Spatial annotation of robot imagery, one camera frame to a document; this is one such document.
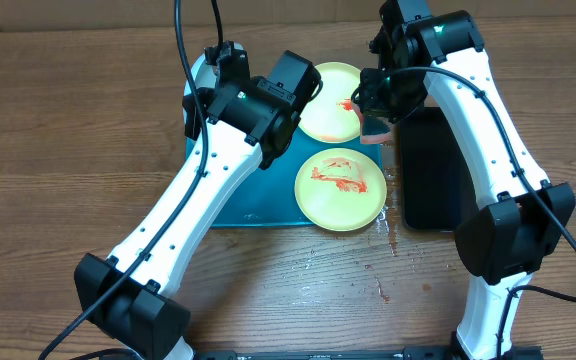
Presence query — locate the black rectangular tray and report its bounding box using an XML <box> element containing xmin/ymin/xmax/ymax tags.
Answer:
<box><xmin>399</xmin><ymin>107</ymin><xmax>465</xmax><ymax>232</ymax></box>

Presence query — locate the teal plastic serving tray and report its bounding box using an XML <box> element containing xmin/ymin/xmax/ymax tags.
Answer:
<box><xmin>213</xmin><ymin>130</ymin><xmax>382</xmax><ymax>228</ymax></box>

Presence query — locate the green plate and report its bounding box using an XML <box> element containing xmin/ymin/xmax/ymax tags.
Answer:
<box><xmin>299</xmin><ymin>62</ymin><xmax>360</xmax><ymax>143</ymax></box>
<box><xmin>294</xmin><ymin>148</ymin><xmax>387</xmax><ymax>232</ymax></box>

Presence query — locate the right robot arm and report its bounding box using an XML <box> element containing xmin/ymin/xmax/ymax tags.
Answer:
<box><xmin>351</xmin><ymin>1</ymin><xmax>575</xmax><ymax>359</ymax></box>

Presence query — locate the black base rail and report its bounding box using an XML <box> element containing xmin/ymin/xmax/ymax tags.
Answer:
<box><xmin>67</xmin><ymin>343</ymin><xmax>544</xmax><ymax>360</ymax></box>

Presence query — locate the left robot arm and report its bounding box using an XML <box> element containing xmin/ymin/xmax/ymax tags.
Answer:
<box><xmin>74</xmin><ymin>42</ymin><xmax>322</xmax><ymax>359</ymax></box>

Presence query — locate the orange sponge with green scourer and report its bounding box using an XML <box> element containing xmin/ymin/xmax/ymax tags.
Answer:
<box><xmin>352</xmin><ymin>102</ymin><xmax>394</xmax><ymax>145</ymax></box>

